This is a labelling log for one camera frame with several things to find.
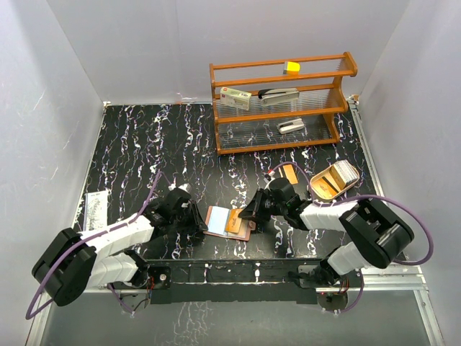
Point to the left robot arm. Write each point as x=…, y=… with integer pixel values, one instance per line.
x=76, y=261

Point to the beige oval card tray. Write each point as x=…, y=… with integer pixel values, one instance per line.
x=334, y=181

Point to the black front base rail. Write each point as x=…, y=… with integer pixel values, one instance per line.
x=178, y=281

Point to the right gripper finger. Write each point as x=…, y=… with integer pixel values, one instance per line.
x=251, y=211
x=261, y=223

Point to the yellow grey eraser block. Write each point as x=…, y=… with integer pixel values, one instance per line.
x=291, y=68

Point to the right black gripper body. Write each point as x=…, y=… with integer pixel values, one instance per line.
x=269, y=207

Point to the small white stapler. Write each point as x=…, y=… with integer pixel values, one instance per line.
x=290, y=126

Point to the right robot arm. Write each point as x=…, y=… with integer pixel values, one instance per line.
x=377, y=235

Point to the grey black stapler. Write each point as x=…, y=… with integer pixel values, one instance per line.
x=269, y=97

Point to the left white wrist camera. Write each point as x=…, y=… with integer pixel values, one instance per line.
x=185, y=187

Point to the orange wooden shelf rack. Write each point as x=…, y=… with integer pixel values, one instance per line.
x=321, y=99

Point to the white staples box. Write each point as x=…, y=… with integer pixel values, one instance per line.
x=235, y=98

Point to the gold VIP credit card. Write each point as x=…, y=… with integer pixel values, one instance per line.
x=236, y=227

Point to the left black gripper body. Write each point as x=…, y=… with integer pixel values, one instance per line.
x=184, y=221

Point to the stack of credit cards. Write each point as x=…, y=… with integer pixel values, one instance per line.
x=344, y=174

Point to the white printed leaflet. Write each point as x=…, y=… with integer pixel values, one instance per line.
x=95, y=213

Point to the pink leather card holder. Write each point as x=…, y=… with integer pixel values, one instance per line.
x=249, y=229

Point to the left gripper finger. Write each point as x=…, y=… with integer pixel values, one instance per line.
x=194, y=209
x=198, y=224

